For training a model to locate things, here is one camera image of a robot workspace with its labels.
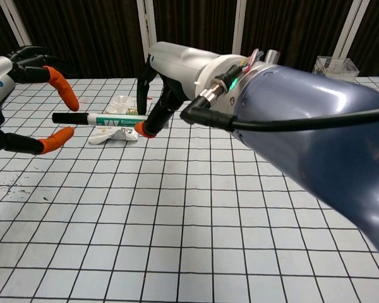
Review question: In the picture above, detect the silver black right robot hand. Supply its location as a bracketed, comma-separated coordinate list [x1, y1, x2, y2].
[134, 40, 221, 140]

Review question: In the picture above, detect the white green marker body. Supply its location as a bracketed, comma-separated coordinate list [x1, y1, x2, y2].
[87, 112, 149, 128]

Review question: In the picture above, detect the black marker cap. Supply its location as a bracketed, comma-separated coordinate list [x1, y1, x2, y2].
[52, 112, 89, 126]

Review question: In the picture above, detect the clear white snack packet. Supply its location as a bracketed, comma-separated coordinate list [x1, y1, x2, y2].
[88, 95, 153, 145]

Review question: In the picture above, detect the clear plastic box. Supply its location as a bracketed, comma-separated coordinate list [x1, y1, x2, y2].
[312, 56, 359, 78]

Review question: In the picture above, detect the white checkered tablecloth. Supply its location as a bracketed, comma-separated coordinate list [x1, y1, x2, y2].
[0, 75, 379, 303]

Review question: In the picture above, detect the black folding screen white frame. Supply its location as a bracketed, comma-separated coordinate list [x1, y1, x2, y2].
[0, 0, 379, 80]

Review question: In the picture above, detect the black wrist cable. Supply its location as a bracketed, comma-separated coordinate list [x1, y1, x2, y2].
[179, 73, 379, 133]

